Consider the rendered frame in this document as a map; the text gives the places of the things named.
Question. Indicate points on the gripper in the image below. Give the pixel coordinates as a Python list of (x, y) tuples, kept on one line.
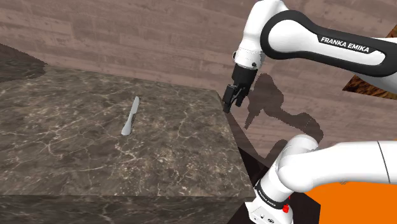
[(243, 76)]

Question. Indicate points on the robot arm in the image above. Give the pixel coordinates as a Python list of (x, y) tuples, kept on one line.
[(313, 166)]

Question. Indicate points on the silver table knife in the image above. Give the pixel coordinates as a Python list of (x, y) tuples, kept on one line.
[(131, 119)]

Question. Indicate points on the dark robot stand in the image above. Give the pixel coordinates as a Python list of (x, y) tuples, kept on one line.
[(307, 211)]

